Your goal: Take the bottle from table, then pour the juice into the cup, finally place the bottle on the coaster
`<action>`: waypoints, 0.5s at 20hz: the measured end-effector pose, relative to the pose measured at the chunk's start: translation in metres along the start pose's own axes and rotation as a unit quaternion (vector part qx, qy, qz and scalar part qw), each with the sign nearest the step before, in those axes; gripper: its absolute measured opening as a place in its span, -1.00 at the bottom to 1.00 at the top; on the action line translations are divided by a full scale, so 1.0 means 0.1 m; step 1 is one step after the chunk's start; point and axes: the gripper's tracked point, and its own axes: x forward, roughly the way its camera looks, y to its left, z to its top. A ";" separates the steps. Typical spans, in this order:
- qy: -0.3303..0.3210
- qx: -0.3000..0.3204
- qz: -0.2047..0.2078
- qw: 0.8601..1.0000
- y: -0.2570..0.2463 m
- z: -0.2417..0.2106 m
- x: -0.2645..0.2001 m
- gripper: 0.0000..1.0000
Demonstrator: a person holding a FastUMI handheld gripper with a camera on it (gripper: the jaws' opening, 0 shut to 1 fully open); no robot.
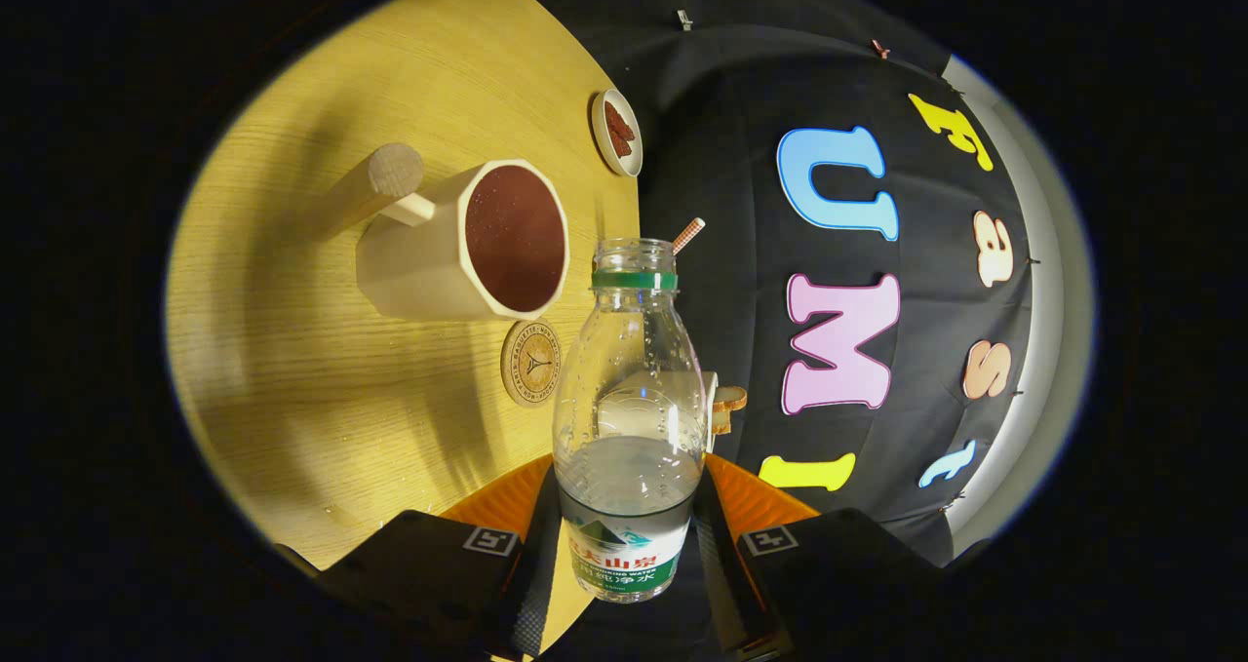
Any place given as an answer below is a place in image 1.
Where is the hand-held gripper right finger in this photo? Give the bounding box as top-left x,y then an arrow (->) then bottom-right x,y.
694,452 -> 955,661

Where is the white round plate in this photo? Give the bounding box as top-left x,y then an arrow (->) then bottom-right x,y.
591,89 -> 644,177

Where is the clear plastic bottle green label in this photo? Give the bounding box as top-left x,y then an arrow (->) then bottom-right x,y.
552,238 -> 709,604

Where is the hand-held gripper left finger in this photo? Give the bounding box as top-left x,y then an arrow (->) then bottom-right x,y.
314,452 -> 564,661

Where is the wooden table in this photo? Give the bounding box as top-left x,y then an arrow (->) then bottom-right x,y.
164,0 -> 644,659

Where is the cream cup with wooden handle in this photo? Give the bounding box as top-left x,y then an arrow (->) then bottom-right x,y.
322,142 -> 571,324

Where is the round wooden coaster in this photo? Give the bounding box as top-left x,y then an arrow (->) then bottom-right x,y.
500,319 -> 564,408

